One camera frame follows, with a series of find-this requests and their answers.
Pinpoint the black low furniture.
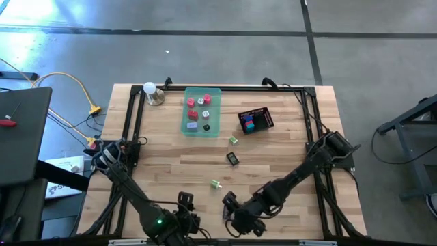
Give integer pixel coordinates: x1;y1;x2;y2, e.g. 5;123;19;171
0;160;89;246

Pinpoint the green translucent plastic tray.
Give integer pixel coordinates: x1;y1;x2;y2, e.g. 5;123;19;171
180;87;222;138

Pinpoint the red handled screwdriver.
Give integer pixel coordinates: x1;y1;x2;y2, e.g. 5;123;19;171
0;101;22;128

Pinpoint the grey metal bracket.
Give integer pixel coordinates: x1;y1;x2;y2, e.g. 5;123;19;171
298;240;338;246
108;238;147;246

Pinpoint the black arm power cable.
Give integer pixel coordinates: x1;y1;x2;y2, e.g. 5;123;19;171
281;83;330;134

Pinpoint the black floor cable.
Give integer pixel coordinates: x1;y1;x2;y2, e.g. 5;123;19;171
370;128;437;165

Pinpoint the black display meter module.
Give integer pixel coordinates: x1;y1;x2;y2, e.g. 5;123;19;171
225;151;240;167

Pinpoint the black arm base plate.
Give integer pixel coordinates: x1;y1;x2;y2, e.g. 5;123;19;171
305;141;356;170
83;139;141;168

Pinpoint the black mesh basket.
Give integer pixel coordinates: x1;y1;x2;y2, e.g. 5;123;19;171
238;107;275;135

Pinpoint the white light bulb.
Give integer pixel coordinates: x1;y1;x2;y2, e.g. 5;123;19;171
143;81;166;107

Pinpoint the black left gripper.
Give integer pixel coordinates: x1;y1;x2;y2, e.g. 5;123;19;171
173;191;201;240

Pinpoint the black flat floor bar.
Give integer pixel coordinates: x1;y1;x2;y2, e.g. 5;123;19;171
0;70;38;81

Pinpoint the person's shoe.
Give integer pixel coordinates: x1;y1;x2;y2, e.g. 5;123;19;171
425;193;437;219

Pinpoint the yellow cable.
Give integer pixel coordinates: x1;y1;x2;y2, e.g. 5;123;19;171
0;57;102;150

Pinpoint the white cardboard box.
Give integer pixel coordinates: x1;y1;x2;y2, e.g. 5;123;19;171
44;155;86;200

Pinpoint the black metal table frame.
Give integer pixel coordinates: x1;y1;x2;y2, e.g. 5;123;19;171
76;84;368;240

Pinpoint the black metal cart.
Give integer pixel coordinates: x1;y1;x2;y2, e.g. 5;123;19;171
375;94;437;202

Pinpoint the black desk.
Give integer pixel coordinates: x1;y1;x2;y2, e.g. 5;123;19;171
0;87;53;187

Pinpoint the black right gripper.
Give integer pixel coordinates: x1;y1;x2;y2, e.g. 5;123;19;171
222;191;267;236

